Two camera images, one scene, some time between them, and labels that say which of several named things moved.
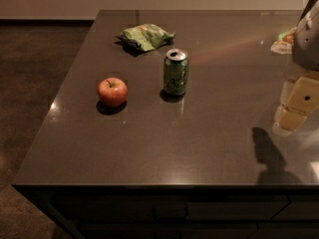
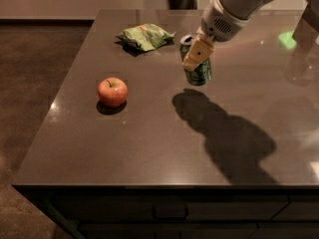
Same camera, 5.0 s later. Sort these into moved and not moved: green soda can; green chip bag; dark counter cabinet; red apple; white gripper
Moved: green soda can; white gripper
Not moved: green chip bag; dark counter cabinet; red apple
